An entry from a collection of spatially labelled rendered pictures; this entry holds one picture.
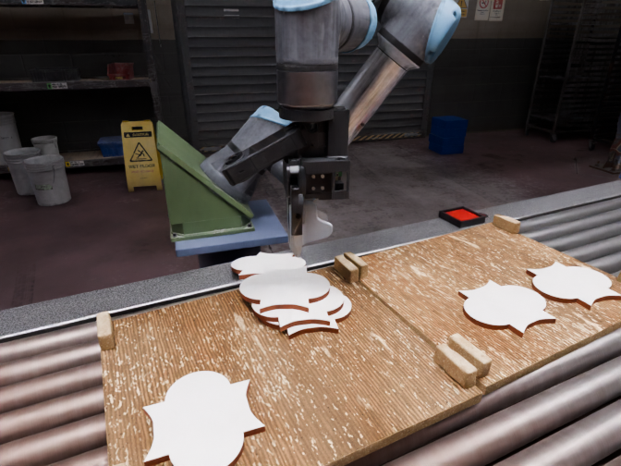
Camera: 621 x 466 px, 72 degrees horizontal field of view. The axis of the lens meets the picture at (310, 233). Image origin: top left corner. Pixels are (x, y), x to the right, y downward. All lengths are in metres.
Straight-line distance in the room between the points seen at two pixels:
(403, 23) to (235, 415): 0.77
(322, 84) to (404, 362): 0.36
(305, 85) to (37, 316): 0.56
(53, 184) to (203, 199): 3.17
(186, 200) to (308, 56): 0.61
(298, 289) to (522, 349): 0.33
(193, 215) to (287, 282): 0.43
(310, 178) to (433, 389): 0.30
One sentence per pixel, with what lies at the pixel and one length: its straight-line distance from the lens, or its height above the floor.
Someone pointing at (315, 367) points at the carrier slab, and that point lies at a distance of 0.58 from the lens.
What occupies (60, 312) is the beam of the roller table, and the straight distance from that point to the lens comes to 0.81.
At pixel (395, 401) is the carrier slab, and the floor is 0.94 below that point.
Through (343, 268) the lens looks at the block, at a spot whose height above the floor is 0.95.
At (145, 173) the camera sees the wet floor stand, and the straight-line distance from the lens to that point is 4.18.
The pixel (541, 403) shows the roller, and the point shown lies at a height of 0.92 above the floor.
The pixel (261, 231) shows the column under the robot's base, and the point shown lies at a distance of 1.09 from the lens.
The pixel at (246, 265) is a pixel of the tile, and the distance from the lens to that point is 0.80.
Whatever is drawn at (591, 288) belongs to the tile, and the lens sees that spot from 0.84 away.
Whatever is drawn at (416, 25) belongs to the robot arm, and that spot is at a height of 1.34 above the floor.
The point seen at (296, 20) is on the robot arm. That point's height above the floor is 1.34.
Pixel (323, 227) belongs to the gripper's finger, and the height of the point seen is 1.08.
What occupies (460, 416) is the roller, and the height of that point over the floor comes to 0.91.
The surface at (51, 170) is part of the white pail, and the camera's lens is 4.11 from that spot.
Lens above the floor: 1.33
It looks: 25 degrees down
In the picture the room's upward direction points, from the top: straight up
